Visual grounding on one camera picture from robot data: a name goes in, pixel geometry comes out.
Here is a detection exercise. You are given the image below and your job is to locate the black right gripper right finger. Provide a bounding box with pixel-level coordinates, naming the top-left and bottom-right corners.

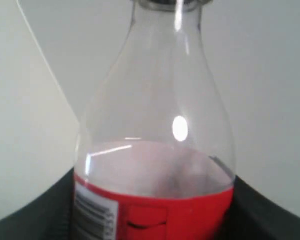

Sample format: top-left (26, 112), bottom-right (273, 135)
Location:
top-left (224, 176), bottom-right (300, 240)

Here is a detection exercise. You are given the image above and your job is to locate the clear bottle red label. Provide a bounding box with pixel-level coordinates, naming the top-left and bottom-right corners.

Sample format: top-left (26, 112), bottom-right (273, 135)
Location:
top-left (71, 0), bottom-right (236, 240)

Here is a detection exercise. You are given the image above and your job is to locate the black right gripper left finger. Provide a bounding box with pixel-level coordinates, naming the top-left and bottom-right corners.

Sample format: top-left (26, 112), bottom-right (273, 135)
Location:
top-left (0, 168), bottom-right (74, 240)

